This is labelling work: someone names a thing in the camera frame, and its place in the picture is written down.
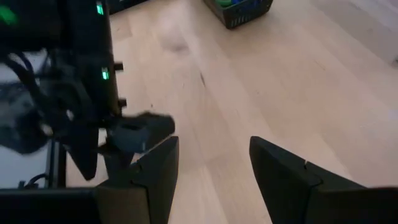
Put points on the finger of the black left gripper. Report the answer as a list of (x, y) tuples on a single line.
[(116, 161), (84, 149)]

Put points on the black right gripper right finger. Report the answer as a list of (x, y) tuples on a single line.
[(280, 186)]

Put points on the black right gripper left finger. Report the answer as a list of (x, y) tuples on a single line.
[(158, 186)]

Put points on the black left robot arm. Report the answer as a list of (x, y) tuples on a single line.
[(87, 46)]

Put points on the large black plastic basket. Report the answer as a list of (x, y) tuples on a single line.
[(245, 17)]

